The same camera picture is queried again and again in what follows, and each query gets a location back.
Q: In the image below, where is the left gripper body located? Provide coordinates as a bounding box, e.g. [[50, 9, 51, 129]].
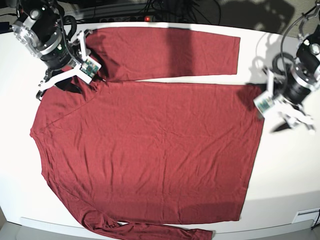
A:
[[283, 67, 315, 105]]

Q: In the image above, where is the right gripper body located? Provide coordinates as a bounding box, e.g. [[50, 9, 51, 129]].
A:
[[40, 38, 74, 69]]

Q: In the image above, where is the red long-sleeve T-shirt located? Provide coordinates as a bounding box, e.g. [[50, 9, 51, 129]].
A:
[[30, 27, 263, 240]]

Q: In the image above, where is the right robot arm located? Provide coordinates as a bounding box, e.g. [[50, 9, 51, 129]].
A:
[[12, 0, 86, 100]]

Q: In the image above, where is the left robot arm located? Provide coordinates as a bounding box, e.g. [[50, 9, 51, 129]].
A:
[[272, 0, 320, 132]]

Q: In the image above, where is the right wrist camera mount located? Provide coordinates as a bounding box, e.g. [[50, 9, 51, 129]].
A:
[[36, 29, 102, 100]]

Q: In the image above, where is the white label box with cable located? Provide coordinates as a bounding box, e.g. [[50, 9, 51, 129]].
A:
[[292, 207, 320, 227]]

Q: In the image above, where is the black power strip red switch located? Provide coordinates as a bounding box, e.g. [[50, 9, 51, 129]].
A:
[[98, 15, 153, 23]]

